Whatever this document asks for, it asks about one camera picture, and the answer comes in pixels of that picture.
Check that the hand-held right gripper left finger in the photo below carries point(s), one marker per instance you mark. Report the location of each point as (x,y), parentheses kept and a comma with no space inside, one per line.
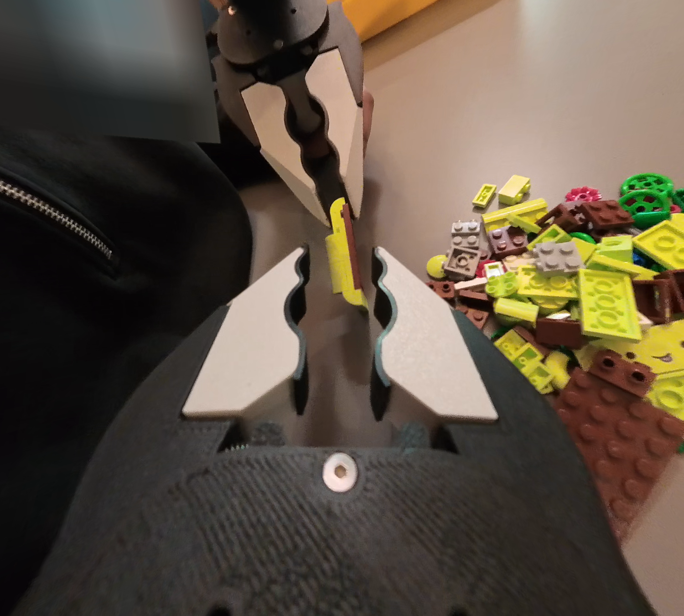
(251,359)

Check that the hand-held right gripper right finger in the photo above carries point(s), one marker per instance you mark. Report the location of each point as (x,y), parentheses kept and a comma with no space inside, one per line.
(433,359)

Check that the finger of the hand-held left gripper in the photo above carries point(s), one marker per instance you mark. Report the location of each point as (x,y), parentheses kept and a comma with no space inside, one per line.
(272,129)
(342,113)

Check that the lime and brown brick assembly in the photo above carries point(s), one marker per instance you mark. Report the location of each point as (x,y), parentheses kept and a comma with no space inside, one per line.
(339,258)

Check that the pile of toy bricks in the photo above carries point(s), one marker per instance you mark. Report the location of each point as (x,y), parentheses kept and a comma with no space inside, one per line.
(588,295)

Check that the person's left forearm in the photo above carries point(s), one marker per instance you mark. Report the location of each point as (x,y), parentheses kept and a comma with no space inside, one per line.
(235,164)

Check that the person's left hand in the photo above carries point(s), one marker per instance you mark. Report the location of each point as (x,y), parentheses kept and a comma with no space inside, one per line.
(367,119)

